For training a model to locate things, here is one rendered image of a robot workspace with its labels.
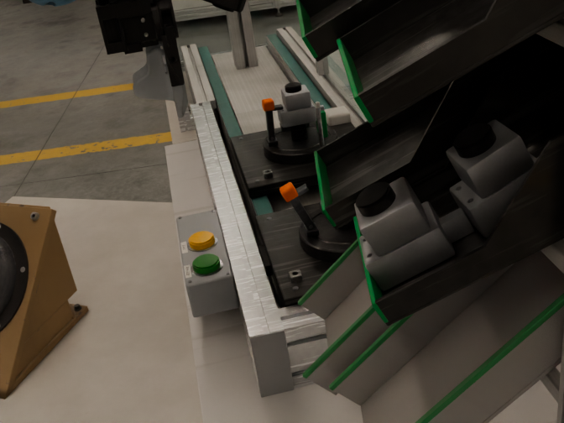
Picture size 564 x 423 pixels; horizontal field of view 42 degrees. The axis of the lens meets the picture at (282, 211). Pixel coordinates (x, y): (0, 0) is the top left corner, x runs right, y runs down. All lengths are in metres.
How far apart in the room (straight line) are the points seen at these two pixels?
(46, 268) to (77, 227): 0.36
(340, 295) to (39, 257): 0.47
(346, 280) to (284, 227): 0.28
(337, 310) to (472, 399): 0.30
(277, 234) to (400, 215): 0.58
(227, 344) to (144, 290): 0.22
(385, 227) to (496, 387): 0.16
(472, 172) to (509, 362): 0.15
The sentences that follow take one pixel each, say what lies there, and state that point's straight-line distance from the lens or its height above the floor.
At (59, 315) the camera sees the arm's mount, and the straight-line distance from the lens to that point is 1.18.
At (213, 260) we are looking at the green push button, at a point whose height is 0.97.
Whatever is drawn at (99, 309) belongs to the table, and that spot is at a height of 0.86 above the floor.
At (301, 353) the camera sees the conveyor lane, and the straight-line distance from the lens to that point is 0.96.
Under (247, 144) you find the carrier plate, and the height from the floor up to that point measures 0.97.
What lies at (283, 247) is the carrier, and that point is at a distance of 1.07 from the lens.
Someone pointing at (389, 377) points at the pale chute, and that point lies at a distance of 0.75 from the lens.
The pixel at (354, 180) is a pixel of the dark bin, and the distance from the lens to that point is 0.72.
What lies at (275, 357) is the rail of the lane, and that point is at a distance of 0.95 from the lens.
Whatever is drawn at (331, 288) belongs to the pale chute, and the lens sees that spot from 0.86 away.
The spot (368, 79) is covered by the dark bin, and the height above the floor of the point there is 1.35.
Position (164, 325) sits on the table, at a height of 0.86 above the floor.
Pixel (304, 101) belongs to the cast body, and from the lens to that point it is 1.32.
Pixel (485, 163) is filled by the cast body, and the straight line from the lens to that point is 0.54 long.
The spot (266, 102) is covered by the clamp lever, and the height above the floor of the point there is 1.07.
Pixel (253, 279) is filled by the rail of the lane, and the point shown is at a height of 0.95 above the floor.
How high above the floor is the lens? 1.53
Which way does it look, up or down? 29 degrees down
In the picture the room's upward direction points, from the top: 8 degrees counter-clockwise
